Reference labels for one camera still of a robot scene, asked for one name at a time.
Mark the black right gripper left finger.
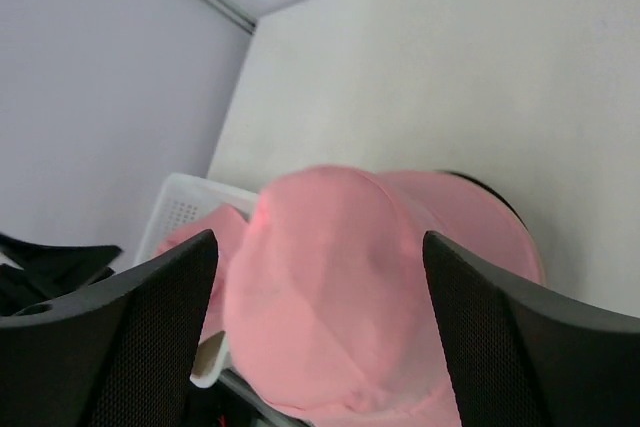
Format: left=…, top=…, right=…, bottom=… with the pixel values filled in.
left=1, top=232, right=211, bottom=426

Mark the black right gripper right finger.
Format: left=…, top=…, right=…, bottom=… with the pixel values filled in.
left=423, top=232, right=639, bottom=427

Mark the pink bucket hat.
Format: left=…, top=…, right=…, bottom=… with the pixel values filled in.
left=223, top=166, right=539, bottom=426
left=153, top=203, right=248, bottom=343

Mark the beige bucket hat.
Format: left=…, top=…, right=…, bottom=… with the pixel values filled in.
left=531, top=240, right=547, bottom=286

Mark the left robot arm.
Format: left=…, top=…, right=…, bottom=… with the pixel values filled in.
left=1, top=234, right=123, bottom=317

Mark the white plastic basket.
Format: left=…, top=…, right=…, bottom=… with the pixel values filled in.
left=135, top=173, right=257, bottom=388

